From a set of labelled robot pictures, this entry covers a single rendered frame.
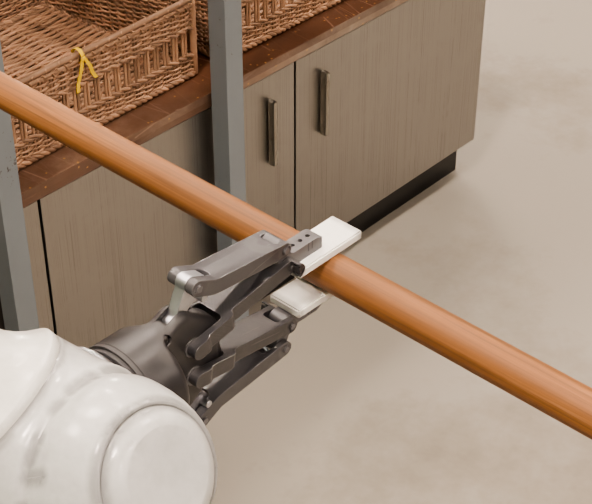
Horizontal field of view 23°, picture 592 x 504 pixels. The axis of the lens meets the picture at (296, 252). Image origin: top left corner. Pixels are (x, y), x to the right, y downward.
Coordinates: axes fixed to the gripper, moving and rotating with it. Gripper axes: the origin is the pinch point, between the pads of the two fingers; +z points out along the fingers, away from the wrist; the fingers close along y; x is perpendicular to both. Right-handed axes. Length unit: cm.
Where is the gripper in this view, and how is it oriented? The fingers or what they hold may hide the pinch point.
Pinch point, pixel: (316, 266)
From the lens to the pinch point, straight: 109.1
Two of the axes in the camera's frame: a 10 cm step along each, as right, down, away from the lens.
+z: 6.8, -4.3, 5.9
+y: -0.1, 8.1, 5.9
